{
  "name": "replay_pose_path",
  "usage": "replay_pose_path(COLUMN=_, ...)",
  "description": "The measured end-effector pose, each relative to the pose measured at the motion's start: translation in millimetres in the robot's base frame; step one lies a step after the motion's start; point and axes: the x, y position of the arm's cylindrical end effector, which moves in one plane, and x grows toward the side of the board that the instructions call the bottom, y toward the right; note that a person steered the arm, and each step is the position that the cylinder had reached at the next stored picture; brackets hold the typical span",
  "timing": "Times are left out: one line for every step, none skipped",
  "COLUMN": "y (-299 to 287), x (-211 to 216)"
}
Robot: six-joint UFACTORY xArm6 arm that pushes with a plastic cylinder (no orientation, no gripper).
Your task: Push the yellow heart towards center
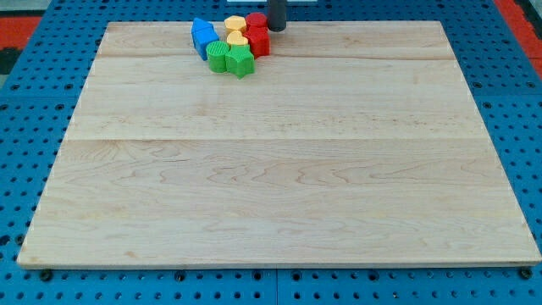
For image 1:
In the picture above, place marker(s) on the yellow heart block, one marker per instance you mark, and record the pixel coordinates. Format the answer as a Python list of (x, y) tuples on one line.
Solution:
[(236, 38)]

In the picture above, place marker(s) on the light wooden board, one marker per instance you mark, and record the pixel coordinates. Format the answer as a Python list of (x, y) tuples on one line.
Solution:
[(353, 145)]

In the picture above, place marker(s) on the green star block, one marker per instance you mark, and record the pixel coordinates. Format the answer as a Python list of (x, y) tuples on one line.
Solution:
[(240, 61)]

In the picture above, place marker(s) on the green cylinder block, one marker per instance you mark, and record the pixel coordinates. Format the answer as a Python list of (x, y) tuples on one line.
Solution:
[(216, 52)]

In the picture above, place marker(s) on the red pentagon block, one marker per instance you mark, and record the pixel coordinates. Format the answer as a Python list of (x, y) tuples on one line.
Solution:
[(259, 41)]

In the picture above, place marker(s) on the red cylinder block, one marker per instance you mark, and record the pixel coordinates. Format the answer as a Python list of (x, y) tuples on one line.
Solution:
[(256, 20)]

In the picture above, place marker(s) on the yellow hexagon block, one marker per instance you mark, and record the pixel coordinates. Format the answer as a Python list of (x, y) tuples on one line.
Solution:
[(234, 23)]

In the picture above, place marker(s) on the blue cube block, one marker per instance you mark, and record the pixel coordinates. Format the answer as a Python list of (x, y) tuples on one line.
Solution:
[(201, 39)]

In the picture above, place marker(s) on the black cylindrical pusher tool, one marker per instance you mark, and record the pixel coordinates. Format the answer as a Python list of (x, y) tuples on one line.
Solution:
[(277, 15)]

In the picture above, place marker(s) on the blue triangular block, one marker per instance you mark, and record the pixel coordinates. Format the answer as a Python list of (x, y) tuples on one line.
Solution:
[(200, 25)]

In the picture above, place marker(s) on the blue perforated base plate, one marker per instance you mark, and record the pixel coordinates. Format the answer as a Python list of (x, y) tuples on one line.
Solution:
[(41, 92)]

